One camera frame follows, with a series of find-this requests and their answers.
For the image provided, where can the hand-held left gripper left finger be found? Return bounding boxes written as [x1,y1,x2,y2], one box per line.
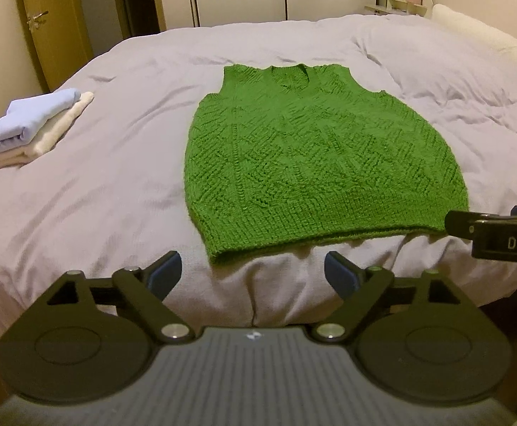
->
[45,251,196,344]

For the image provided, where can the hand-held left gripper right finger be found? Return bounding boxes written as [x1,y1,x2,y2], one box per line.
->
[310,251,475,343]

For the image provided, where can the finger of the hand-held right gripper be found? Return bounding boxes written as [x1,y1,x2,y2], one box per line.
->
[444,209,479,237]

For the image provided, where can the green knitted vest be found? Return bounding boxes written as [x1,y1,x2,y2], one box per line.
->
[183,64,469,264]

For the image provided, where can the bed with grey duvet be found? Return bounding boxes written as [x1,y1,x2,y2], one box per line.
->
[0,12,517,339]

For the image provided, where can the folded cream garment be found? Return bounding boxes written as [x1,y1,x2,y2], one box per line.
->
[0,91,96,174]

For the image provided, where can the cream pillow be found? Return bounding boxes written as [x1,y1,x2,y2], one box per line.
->
[431,4,517,81]

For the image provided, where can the folded light blue garment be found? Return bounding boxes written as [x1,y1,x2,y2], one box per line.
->
[0,88,82,159]

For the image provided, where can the white vanity table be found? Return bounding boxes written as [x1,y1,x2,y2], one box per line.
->
[364,2,429,19]

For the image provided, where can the yellow wooden door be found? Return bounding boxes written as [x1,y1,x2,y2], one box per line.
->
[16,0,96,92]

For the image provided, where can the metal door handle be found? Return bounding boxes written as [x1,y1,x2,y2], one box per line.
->
[27,11,50,33]

